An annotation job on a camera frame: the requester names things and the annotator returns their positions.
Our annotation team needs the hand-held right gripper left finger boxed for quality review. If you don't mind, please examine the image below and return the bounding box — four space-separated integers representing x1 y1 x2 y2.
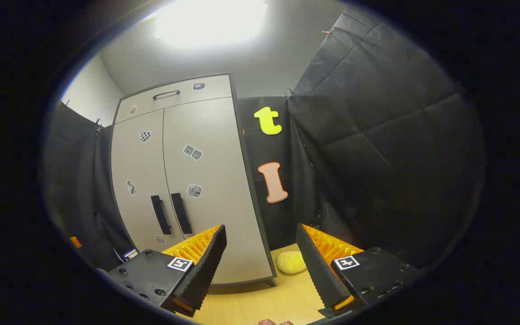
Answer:
107 224 228 316

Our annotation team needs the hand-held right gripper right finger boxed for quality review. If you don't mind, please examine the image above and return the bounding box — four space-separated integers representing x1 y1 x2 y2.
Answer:
296 223 423 318

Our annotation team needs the grey cabinet door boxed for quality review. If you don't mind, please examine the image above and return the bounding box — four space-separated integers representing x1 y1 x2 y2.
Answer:
162 96 274 285
111 110 185 253

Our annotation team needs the grey double-door shoe cabinet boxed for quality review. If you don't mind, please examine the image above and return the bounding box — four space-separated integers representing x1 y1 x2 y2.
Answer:
110 74 277 286

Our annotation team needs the grey cabinet drawer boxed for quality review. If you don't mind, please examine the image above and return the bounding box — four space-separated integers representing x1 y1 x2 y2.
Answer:
115 74 233 125

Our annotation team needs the yellow round sponge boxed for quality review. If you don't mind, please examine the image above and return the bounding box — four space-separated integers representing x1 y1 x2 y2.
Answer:
275 251 307 274

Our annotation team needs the black backdrop cloth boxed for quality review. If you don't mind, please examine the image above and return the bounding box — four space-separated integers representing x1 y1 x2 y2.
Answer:
43 11 486 271

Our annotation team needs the ceiling light panel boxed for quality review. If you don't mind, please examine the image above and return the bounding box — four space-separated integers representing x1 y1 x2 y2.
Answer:
152 0 269 48

